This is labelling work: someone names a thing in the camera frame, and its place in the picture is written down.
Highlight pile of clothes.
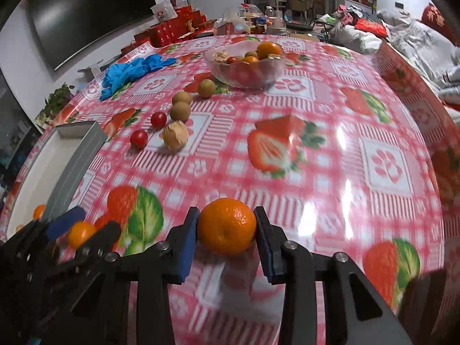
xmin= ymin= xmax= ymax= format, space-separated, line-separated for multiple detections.
xmin=323 ymin=3 xmax=389 ymax=51

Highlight red embroidered cushion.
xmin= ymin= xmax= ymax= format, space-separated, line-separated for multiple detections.
xmin=421 ymin=4 xmax=460 ymax=45

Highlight clear glass bowl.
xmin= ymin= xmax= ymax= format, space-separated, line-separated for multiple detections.
xmin=203 ymin=41 xmax=287 ymax=89

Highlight grey striped blanket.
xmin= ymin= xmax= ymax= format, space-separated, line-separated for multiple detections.
xmin=377 ymin=9 xmax=460 ymax=94

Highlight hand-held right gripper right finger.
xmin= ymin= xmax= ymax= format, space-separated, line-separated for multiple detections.
xmin=253 ymin=206 xmax=414 ymax=345

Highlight green potted plant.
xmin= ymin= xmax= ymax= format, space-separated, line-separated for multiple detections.
xmin=36 ymin=83 xmax=75 ymax=126

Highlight blue rubber gloves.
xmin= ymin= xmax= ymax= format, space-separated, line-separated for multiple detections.
xmin=100 ymin=55 xmax=177 ymax=101

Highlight stack of red gift boxes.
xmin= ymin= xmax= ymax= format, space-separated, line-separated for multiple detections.
xmin=120 ymin=5 xmax=216 ymax=56

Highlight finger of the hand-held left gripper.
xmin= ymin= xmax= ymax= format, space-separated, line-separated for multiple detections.
xmin=54 ymin=221 xmax=122 ymax=277
xmin=7 ymin=206 xmax=87 ymax=256

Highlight tissue box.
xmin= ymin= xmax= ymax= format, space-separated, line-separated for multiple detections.
xmin=214 ymin=12 xmax=250 ymax=37

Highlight white paper bag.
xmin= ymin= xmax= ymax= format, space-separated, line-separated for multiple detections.
xmin=150 ymin=2 xmax=178 ymax=20

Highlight white rectangular tray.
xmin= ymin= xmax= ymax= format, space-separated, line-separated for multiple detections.
xmin=6 ymin=121 xmax=108 ymax=239

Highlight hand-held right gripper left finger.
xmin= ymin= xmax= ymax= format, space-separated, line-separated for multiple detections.
xmin=72 ymin=206 xmax=200 ymax=345

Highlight small orange mandarin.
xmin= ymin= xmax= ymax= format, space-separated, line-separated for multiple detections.
xmin=68 ymin=222 xmax=97 ymax=249

